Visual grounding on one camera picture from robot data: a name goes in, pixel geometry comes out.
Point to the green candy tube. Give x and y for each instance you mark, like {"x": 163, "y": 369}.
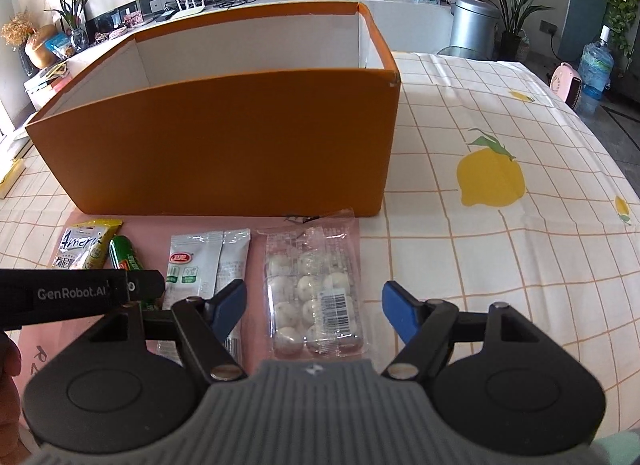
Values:
{"x": 122, "y": 255}

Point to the blue water bottle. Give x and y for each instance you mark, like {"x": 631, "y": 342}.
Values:
{"x": 595, "y": 67}

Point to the pink mat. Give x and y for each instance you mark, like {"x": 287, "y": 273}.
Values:
{"x": 160, "y": 225}

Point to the small potted grass plant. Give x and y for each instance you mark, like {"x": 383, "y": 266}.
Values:
{"x": 75, "y": 20}

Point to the silver trash can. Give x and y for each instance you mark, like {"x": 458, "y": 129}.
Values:
{"x": 472, "y": 27}

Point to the green white snack bag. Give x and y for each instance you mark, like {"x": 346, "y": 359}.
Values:
{"x": 85, "y": 245}

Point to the pink heater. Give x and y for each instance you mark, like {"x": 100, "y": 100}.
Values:
{"x": 567, "y": 85}

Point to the clear packet of round candies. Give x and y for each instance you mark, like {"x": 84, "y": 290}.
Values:
{"x": 310, "y": 295}

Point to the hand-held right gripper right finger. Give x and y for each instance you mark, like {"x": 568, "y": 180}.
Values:
{"x": 400, "y": 310}

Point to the person's left hand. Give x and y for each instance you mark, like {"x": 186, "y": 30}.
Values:
{"x": 9, "y": 395}

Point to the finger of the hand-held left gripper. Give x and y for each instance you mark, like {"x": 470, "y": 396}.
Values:
{"x": 147, "y": 284}

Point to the blue snack bag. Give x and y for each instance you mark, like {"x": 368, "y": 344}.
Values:
{"x": 60, "y": 45}

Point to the long leaf potted plant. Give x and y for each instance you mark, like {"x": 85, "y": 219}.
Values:
{"x": 510, "y": 42}

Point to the orange cardboard box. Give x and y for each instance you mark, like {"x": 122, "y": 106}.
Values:
{"x": 225, "y": 145}

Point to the stack of books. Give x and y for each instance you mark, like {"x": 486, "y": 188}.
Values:
{"x": 47, "y": 80}

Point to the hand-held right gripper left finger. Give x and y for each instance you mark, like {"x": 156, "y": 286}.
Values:
{"x": 227, "y": 305}

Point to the striped teal clothing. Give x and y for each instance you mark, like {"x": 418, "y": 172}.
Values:
{"x": 620, "y": 450}

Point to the white television cabinet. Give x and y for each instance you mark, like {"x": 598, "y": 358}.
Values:
{"x": 425, "y": 20}

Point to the white sachet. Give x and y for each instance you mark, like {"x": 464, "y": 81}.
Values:
{"x": 187, "y": 265}
{"x": 235, "y": 255}

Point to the orange round vase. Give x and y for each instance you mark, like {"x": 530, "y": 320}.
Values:
{"x": 40, "y": 47}

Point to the dried flower bunch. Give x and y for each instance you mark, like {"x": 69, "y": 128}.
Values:
{"x": 15, "y": 27}

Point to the lemon print tablecloth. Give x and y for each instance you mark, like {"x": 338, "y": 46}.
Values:
{"x": 500, "y": 270}

